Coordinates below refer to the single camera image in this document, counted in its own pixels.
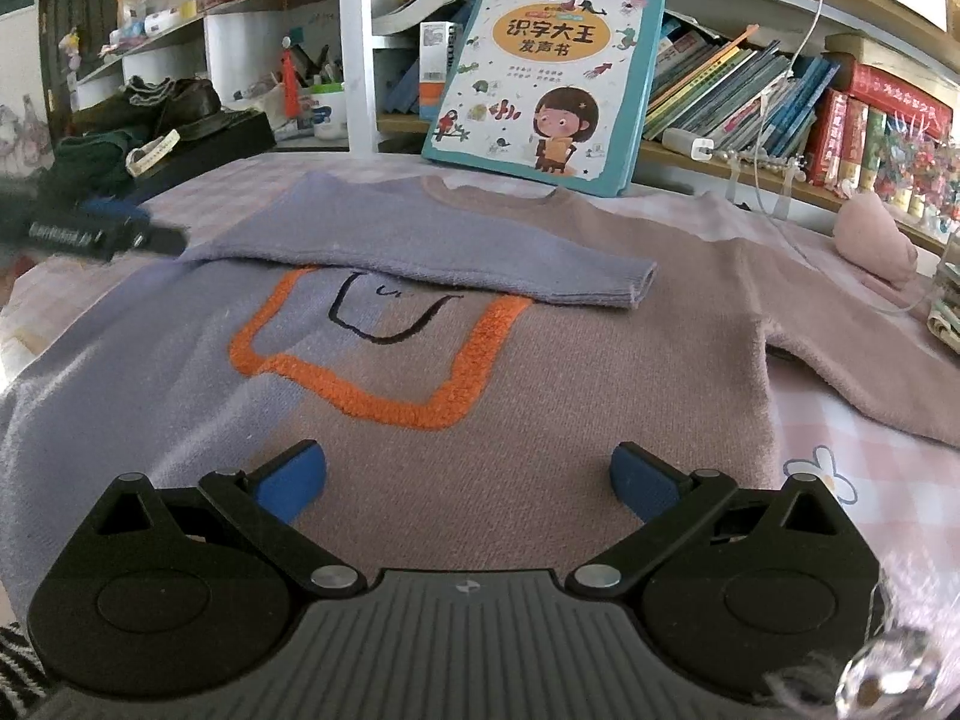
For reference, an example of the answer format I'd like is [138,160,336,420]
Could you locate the white watch strap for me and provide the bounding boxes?
[124,129,182,179]

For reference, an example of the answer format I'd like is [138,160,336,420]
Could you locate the white and wood bookshelf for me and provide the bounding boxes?
[67,0,960,257]

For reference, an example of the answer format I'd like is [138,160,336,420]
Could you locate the black and white striped cloth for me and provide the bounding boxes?
[0,621,58,720]

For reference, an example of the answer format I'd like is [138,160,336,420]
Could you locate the row of blue books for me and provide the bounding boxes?
[385,33,452,118]

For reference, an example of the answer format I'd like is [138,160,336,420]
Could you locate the white charger adapter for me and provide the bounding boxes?
[663,127,719,164]

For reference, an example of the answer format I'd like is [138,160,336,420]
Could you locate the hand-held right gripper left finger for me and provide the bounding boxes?
[94,439,368,599]

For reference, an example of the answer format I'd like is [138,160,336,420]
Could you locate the row of leaning thin books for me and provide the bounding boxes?
[640,14,842,159]

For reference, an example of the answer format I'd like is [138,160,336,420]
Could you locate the bunch of pens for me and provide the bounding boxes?
[281,37,347,92]

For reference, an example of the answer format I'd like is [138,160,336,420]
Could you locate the dark green cloth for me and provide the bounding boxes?
[50,130,140,200]

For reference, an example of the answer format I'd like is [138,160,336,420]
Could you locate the group of small colourful boxes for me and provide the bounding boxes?
[108,0,200,47]

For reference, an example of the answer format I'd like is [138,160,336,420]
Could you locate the white and orange carton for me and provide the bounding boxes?
[418,20,459,122]

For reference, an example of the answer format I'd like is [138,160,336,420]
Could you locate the row of red thick books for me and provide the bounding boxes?
[805,63,954,189]

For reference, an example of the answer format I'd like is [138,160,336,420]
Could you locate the white pen tub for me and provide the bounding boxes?
[309,84,348,142]

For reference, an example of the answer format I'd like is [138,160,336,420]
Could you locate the lavender and tan sweater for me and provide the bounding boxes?
[0,168,960,580]

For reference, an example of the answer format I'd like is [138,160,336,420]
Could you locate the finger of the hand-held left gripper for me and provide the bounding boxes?
[78,196,155,230]
[105,219,191,260]

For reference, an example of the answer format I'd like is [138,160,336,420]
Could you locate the thick dark hardcover book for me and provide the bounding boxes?
[372,0,482,35]

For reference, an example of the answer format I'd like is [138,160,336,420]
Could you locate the teal children's picture book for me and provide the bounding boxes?
[421,0,667,199]

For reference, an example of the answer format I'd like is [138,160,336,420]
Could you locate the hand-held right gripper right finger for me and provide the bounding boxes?
[566,439,850,599]

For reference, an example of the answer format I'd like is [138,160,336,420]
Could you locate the colourful bead ornaments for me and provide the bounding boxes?
[876,115,960,242]

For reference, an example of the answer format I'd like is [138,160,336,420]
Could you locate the red tassel ornament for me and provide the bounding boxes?
[280,35,302,119]

